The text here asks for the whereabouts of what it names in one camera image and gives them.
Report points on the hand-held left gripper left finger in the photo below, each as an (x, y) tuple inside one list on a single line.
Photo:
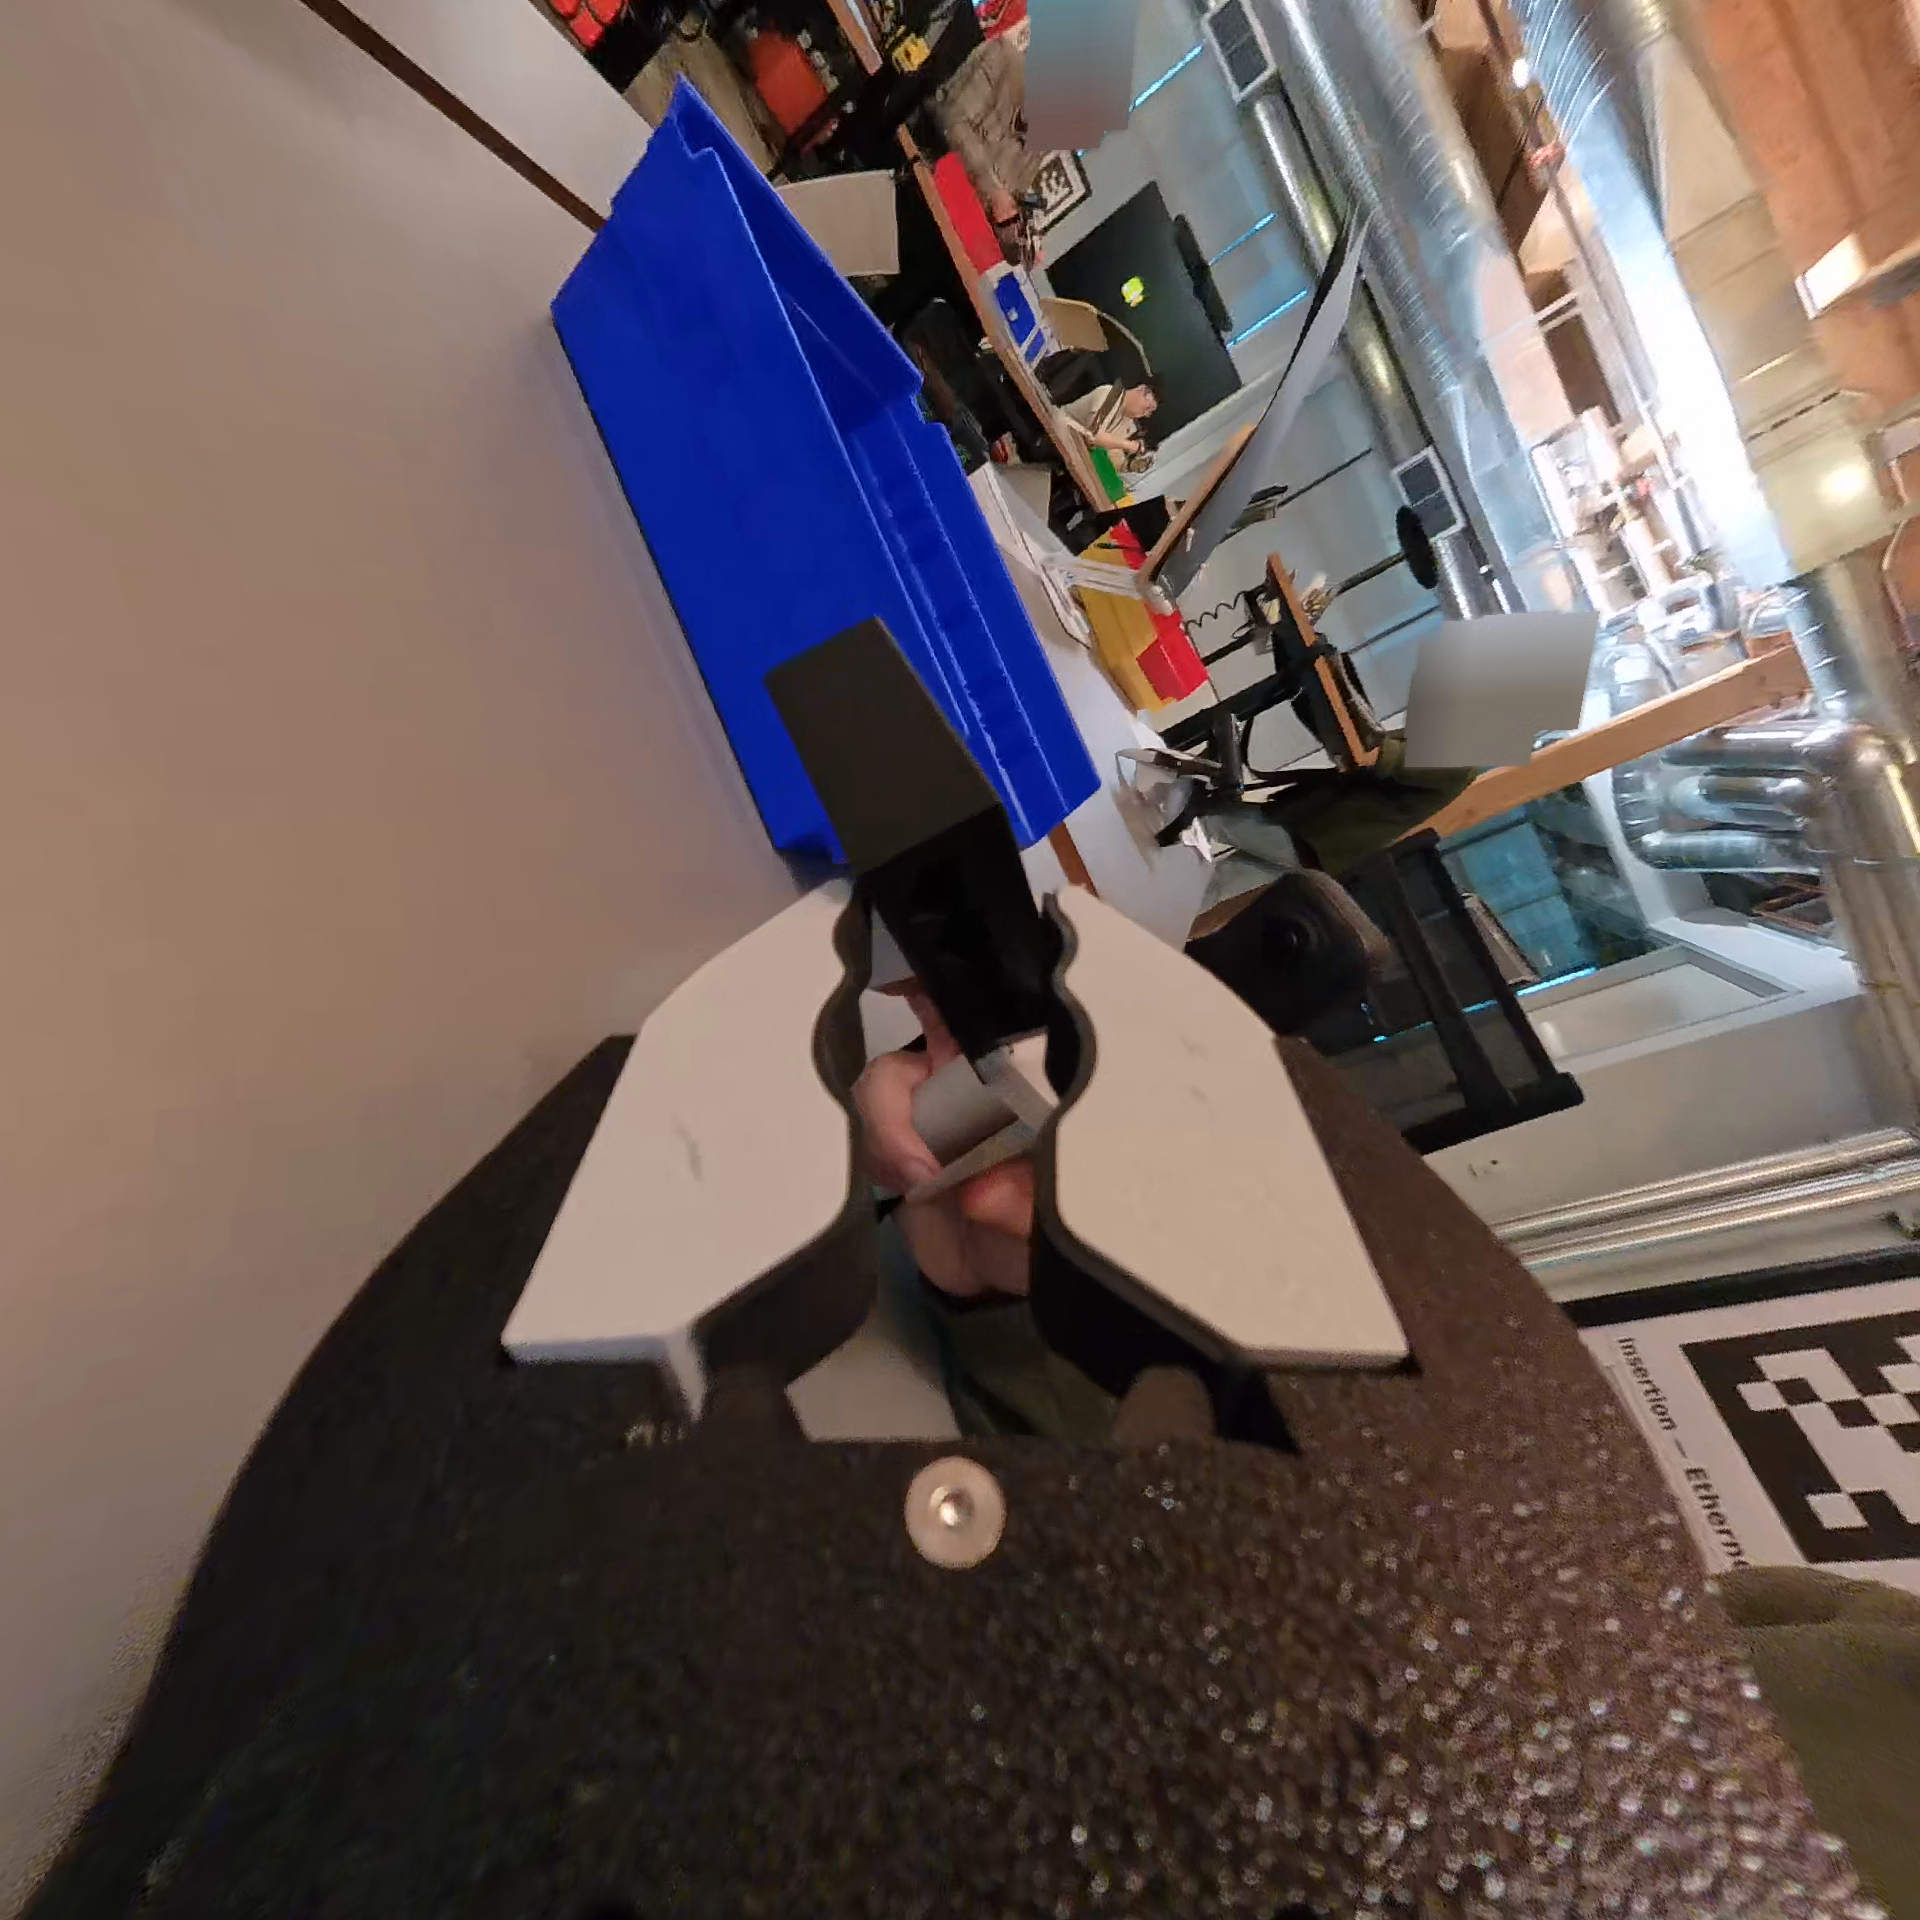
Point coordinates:
[(706, 1156)]

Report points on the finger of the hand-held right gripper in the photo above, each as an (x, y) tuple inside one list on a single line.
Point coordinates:
[(975, 1168), (967, 1113)]

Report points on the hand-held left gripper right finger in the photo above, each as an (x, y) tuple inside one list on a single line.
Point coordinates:
[(1201, 1156)]

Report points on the black ethernet switch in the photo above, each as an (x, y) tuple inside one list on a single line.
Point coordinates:
[(884, 749)]

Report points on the person's right forearm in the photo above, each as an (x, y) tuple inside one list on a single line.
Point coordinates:
[(1021, 1367)]

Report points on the person's right hand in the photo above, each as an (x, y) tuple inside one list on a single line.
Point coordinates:
[(975, 1240)]

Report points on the black metal cart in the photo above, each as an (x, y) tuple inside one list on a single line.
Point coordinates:
[(1484, 1034)]

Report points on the yellow storage bin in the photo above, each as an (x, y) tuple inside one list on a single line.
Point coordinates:
[(1118, 645)]

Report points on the red storage bin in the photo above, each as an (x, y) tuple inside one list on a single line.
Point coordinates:
[(1177, 664)]

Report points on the printed marker card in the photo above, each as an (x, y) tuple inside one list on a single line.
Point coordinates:
[(1724, 1321)]

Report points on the blue plastic bin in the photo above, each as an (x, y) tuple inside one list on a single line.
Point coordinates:
[(781, 451)]

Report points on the silver metal pipes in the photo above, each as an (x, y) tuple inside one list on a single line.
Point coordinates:
[(1861, 812)]

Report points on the black monitor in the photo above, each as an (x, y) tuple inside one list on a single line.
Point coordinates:
[(1156, 330)]

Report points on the person's green jacket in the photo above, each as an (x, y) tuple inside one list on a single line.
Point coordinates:
[(1829, 1725)]

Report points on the silver ventilation duct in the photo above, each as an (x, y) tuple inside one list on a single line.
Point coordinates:
[(1380, 225), (1694, 225)]

